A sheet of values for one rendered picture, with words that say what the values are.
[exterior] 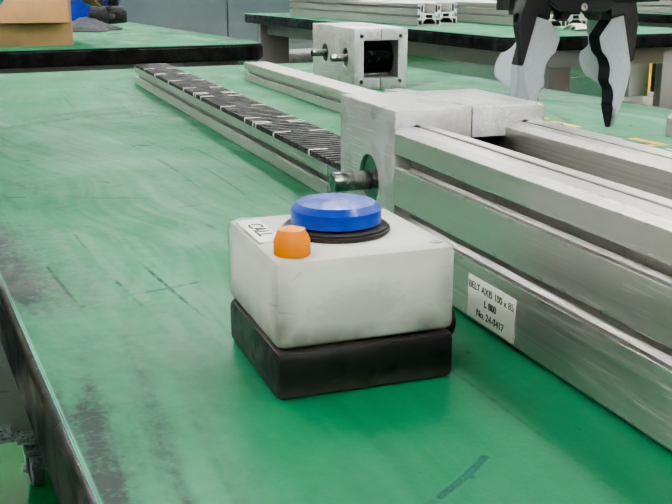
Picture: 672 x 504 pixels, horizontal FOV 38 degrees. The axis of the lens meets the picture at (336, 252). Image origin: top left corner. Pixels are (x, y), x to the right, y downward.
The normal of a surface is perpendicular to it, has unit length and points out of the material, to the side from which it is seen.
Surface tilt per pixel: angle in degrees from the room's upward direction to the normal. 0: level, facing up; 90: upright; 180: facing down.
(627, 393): 90
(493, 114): 90
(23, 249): 0
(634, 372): 90
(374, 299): 90
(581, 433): 0
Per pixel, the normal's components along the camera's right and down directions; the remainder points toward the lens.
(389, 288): 0.34, 0.25
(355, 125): -0.94, 0.09
